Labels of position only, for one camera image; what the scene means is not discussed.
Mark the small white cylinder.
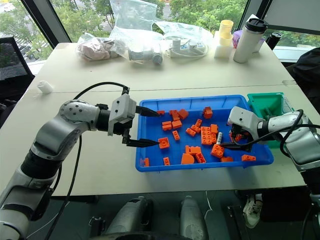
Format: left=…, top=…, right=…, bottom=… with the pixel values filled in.
left=37, top=80, right=55, bottom=94

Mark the rounded orange toy brick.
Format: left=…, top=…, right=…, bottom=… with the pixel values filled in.
left=180, top=152, right=196, bottom=165

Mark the square orange toy brick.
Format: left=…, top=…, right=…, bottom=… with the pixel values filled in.
left=210, top=143, right=225, bottom=159

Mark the white sneaker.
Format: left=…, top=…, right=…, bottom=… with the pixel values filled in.
left=243, top=193, right=264, bottom=229

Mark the clear bag with power strip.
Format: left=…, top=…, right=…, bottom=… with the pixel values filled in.
left=154, top=20, right=214, bottom=60

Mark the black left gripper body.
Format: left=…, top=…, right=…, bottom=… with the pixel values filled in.
left=112, top=105, right=141, bottom=147

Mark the black bottle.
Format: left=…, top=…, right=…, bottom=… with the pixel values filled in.
left=264, top=31, right=283, bottom=49

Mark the grey rounded robot leg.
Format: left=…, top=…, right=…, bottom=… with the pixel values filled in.
left=109, top=195, right=154, bottom=237
left=179, top=195, right=209, bottom=240

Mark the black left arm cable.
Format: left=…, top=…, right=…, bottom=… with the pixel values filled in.
left=44, top=82, right=131, bottom=240

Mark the blue plastic bin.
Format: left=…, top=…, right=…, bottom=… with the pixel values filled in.
left=134, top=94, right=275, bottom=173

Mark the white power strip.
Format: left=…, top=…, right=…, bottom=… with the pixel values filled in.
left=166, top=39, right=205, bottom=58

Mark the black office chair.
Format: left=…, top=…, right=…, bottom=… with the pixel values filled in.
left=0, top=35, right=35, bottom=106

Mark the plastic bag with pink contents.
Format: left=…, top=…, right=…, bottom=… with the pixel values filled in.
left=75, top=31, right=119, bottom=62

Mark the purple crumpled bag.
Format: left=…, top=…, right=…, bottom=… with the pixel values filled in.
left=232, top=29, right=244, bottom=49

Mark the large orange brick plate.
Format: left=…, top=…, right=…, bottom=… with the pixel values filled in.
left=200, top=126, right=213, bottom=146

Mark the thin white hanging cord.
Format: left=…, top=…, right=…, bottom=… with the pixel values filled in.
left=204, top=190, right=214, bottom=222

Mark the pale yellow plastic cup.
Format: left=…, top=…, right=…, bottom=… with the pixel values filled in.
left=219, top=19, right=234, bottom=47

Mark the black window frame post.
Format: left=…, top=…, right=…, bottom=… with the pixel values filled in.
left=19, top=0, right=73, bottom=49

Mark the green plastic bin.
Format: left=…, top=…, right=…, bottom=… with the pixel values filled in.
left=246, top=91, right=295, bottom=149

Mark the large clear plastic bag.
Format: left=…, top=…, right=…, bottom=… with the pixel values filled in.
left=109, top=0, right=166, bottom=65

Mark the black bag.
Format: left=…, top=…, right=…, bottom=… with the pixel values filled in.
left=291, top=46, right=320, bottom=112

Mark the white tumbler with black lid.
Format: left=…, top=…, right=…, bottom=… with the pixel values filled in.
left=232, top=17, right=269, bottom=64

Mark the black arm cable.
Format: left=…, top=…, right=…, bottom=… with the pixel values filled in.
left=44, top=82, right=131, bottom=240
left=231, top=108, right=320, bottom=159

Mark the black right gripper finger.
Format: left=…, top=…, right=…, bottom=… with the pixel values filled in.
left=219, top=141, right=252, bottom=152

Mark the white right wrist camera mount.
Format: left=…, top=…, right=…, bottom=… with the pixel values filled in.
left=226, top=105, right=266, bottom=141

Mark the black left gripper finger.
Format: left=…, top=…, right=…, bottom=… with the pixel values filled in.
left=126, top=138, right=161, bottom=148
left=136, top=106, right=162, bottom=118

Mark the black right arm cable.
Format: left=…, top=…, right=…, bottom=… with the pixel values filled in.
left=231, top=108, right=320, bottom=159

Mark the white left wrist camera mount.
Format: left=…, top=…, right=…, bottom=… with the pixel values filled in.
left=107, top=93, right=137, bottom=137

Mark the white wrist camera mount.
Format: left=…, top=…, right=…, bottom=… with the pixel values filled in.
left=226, top=105, right=266, bottom=141
left=107, top=93, right=137, bottom=137

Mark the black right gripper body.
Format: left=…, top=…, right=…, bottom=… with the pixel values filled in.
left=229, top=123, right=251, bottom=144

